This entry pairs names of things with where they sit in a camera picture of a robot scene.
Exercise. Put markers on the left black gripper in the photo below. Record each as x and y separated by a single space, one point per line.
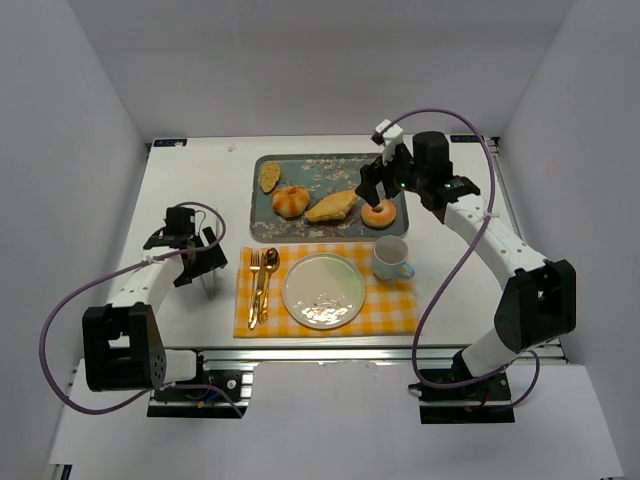
201 261

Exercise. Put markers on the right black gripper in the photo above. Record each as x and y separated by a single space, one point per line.
375 174

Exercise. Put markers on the glazed ring donut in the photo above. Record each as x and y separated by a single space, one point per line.
379 217

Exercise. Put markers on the golden croissant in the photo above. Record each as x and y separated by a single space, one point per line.
335 206

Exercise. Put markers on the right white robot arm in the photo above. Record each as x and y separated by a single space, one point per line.
538 301

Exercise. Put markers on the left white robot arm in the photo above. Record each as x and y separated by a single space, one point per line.
123 348

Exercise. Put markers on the gold fork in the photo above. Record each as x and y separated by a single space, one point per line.
255 262

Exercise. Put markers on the floral blue serving tray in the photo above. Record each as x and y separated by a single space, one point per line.
321 175

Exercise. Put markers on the gold spoon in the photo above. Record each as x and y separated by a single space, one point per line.
272 265

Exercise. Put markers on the white and blue mug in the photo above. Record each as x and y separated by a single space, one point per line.
389 262

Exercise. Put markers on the round striped bun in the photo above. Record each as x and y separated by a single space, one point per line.
290 202

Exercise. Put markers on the right blue corner label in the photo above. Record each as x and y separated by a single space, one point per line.
465 138

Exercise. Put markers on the blue corner label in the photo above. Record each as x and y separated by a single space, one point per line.
465 138
169 142

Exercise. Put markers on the white round plate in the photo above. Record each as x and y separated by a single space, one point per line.
323 291

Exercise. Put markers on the yellow checkered placemat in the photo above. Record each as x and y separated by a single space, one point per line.
390 308

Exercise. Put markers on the left blue corner label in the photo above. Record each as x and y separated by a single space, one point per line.
169 142

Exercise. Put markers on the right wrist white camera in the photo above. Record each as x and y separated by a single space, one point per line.
387 134

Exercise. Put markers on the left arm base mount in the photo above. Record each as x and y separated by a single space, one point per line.
221 389

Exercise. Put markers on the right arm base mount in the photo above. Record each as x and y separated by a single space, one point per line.
488 402

